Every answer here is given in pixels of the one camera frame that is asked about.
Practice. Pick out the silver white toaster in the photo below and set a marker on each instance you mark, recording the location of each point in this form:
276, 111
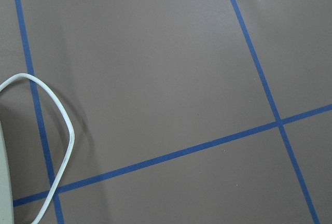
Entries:
7, 216

